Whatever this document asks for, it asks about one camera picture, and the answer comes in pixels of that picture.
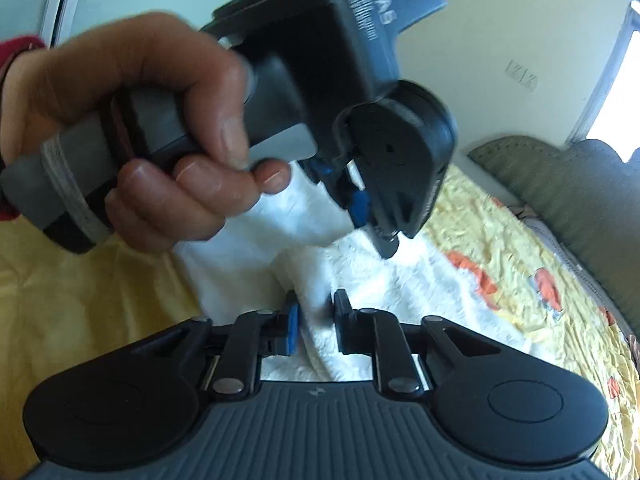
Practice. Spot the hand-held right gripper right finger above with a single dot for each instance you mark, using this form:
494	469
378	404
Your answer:
344	330

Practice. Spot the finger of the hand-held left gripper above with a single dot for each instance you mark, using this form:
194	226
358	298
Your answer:
320	168
360	207

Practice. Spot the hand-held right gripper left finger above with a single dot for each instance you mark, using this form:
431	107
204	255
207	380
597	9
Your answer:
291	330

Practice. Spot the white towel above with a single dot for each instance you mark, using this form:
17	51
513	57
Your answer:
400	290

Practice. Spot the person's left forearm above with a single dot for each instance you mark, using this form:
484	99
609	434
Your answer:
20	49

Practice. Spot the person's left hand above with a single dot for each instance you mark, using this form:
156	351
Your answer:
150	55

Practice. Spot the yellow floral blanket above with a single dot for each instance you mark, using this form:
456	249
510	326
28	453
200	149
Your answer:
75	305

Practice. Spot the green ribbed headboard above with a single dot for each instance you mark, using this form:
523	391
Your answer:
590	195

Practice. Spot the window behind headboard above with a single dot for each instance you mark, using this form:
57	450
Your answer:
615	110

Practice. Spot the white wall outlet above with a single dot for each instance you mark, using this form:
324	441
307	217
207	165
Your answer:
521	76

